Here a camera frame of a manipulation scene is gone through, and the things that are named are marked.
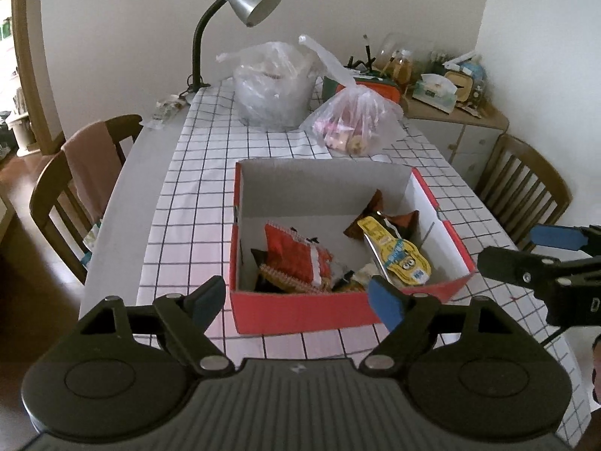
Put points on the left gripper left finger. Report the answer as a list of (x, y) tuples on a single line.
[(185, 320)]

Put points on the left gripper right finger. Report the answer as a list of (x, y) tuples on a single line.
[(409, 318)]

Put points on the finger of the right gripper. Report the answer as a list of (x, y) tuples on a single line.
[(565, 238), (515, 267)]

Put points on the yellow minion snack packet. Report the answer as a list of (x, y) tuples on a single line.
[(400, 259)]

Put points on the small dark snack packet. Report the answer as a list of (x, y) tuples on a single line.
[(263, 283)]

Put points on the brown snack packet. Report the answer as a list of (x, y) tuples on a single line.
[(400, 226)]

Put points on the red snack packet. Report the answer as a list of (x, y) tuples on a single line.
[(295, 264)]

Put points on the person right hand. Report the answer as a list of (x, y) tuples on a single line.
[(596, 374)]

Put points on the right wooden chair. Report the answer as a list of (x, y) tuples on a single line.
[(522, 189)]

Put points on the wooden chair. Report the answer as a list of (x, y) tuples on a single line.
[(522, 189), (72, 192)]

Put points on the checkered white tablecloth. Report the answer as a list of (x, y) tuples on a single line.
[(297, 383)]

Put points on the white corner cabinet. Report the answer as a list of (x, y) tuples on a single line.
[(465, 141)]

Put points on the red cardboard box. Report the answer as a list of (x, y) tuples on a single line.
[(319, 199)]

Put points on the pink cloth on chair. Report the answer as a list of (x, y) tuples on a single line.
[(94, 165)]

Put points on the tissue box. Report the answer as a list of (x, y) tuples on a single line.
[(436, 91)]

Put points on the left wooden chair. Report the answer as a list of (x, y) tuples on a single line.
[(72, 192)]

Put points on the pink snack plastic bag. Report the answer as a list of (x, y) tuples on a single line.
[(356, 120)]

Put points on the orange green box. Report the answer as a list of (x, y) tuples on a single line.
[(384, 87)]

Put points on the amber liquid bottle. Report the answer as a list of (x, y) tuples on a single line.
[(402, 69)]

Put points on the clear plastic bag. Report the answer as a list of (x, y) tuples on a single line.
[(273, 84)]

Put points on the silver desk lamp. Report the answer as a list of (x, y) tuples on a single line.
[(222, 15)]

